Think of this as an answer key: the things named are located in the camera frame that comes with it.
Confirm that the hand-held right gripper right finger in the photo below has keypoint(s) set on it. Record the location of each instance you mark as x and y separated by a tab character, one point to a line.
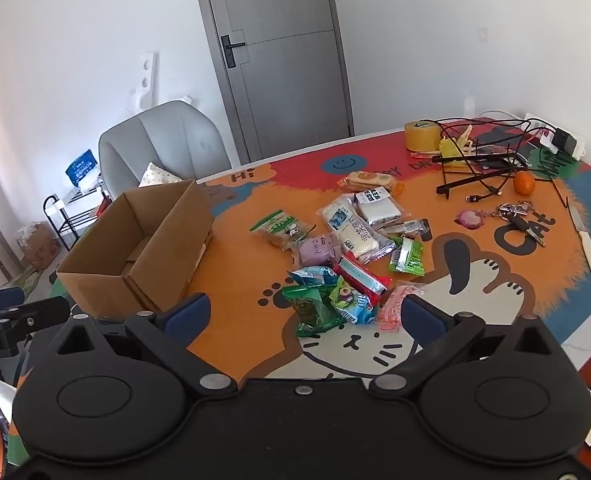
420	317

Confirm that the bunch of keys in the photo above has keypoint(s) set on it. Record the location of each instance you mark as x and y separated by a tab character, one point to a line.
518	215

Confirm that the yellow plastic packet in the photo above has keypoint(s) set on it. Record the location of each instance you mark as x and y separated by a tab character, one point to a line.
450	150

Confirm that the light blue snack packet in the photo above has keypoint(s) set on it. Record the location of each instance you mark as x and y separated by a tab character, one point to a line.
313	276

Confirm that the white bread packet green print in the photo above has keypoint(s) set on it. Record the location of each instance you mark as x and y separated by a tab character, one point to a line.
360	240

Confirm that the black shoe rack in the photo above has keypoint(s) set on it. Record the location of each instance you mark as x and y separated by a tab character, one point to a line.
62	220

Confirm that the white sandwich packet black label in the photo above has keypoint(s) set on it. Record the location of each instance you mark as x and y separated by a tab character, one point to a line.
380	207

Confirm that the black charger adapter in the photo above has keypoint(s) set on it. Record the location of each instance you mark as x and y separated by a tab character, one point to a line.
565	140

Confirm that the small taped carton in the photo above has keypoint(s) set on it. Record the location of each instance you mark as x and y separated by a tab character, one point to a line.
37	247

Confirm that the blue cartoon snack packet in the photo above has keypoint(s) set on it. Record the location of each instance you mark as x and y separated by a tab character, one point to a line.
358	307

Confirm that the orange cracker packet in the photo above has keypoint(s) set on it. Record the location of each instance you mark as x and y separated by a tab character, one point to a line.
368	181

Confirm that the white power strip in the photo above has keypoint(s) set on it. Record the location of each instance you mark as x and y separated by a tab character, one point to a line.
578	152

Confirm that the blue plastic bag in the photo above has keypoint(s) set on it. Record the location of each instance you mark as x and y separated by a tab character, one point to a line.
81	165

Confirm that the purple snack packet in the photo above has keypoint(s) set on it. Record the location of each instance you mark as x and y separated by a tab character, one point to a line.
318	250

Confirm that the white foam board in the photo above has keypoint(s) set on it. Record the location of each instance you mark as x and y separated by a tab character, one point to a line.
144	80

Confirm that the small dark snack packet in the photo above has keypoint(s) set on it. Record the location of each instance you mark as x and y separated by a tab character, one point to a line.
408	227

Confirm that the grey upholstered chair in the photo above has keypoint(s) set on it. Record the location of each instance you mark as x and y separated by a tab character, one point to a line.
175	135

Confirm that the white blue bread packet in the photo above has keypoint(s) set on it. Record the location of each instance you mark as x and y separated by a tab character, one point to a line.
338	215

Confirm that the bright green snack packet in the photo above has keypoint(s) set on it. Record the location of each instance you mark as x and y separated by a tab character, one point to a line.
408	256

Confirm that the green floor mat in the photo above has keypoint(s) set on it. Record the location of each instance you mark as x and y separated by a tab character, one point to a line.
30	282

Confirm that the pink snack packet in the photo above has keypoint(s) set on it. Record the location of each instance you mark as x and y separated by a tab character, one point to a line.
393	305

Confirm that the yellow tape roll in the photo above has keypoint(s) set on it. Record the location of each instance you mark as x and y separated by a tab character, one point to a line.
422	136

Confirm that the orange fruit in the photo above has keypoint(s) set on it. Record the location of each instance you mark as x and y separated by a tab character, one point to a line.
524	183

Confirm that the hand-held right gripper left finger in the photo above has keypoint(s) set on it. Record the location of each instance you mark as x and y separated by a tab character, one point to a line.
190	312

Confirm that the white dotted pillow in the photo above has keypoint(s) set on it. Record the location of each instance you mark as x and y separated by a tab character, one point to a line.
158	176

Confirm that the brown cardboard box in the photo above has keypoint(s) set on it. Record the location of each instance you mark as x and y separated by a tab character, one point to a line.
170	225

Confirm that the grey door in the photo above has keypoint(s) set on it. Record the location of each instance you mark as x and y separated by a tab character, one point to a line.
280	60

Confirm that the green white snack packet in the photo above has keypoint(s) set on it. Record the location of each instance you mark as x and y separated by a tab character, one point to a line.
280	227

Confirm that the dark green snack packet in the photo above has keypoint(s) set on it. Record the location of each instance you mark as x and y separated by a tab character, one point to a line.
310	310

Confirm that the red blue long snack packet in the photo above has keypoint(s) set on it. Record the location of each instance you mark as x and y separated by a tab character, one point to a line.
363	279

